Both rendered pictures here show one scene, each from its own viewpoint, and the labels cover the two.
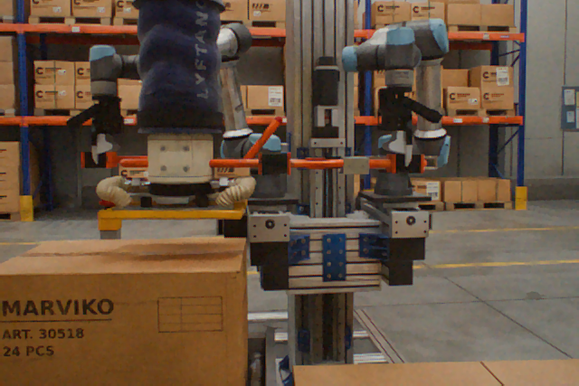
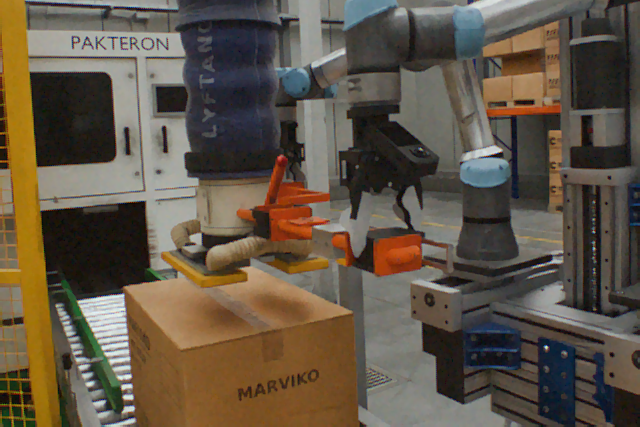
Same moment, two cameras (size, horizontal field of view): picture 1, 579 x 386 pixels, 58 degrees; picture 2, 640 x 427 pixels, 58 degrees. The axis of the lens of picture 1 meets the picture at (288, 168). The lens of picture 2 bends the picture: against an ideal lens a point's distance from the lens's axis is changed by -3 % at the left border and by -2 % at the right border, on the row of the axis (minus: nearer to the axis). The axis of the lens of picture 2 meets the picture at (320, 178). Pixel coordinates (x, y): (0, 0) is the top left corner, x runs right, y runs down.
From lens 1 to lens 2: 141 cm
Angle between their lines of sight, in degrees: 63
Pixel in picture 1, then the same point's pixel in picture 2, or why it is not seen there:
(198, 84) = (204, 121)
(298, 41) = not seen: outside the picture
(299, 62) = (570, 35)
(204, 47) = (210, 76)
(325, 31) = not seen: outside the picture
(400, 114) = (355, 159)
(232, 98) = (457, 107)
